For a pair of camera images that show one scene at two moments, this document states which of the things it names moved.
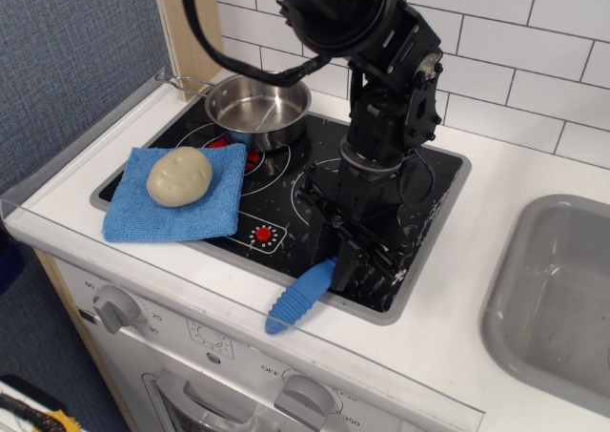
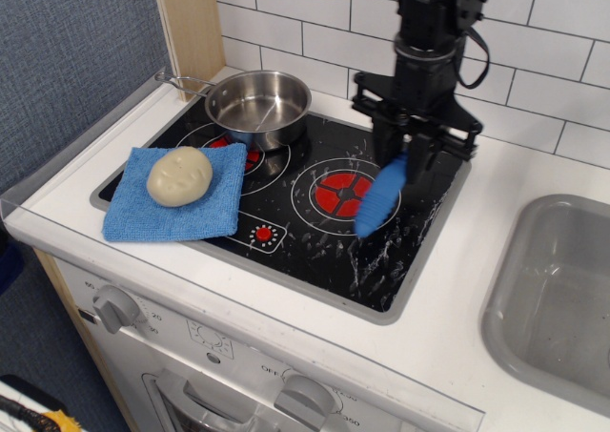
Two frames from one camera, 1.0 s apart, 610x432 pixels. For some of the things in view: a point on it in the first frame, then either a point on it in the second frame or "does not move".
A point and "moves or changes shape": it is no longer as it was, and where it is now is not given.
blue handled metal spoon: (292, 305) moves or changes shape
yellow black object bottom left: (40, 421) does not move
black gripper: (362, 204) -> (420, 99)
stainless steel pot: (263, 113) does not move
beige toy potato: (179, 176) does not move
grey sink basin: (547, 316) does not move
